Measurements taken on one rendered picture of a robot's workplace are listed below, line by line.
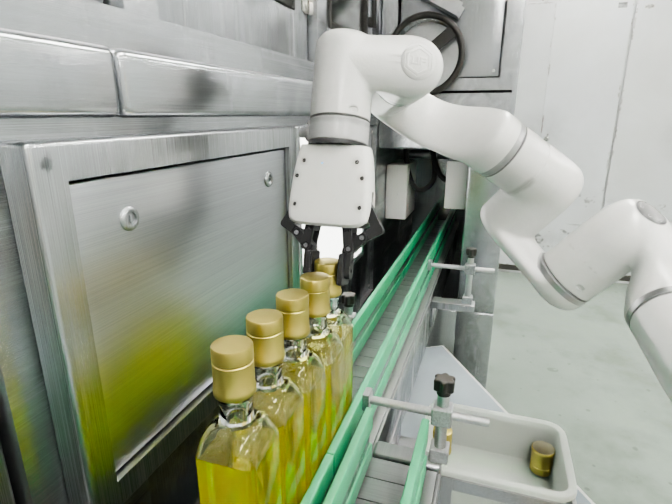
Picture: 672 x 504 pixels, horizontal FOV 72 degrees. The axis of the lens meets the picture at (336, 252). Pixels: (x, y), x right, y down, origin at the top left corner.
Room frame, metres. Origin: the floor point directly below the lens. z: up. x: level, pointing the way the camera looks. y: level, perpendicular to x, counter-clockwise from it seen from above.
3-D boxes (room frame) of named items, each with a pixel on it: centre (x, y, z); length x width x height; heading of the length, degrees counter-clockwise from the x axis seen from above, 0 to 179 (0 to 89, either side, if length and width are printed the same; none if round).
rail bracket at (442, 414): (0.54, -0.12, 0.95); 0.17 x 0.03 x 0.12; 71
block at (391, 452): (0.54, -0.10, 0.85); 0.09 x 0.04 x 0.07; 71
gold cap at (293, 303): (0.44, 0.05, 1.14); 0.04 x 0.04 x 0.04
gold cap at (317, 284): (0.50, 0.02, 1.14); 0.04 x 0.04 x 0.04
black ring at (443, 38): (1.36, -0.24, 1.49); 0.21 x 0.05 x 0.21; 71
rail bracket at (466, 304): (1.15, -0.32, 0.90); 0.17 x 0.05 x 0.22; 71
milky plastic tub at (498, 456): (0.62, -0.25, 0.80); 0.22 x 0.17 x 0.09; 71
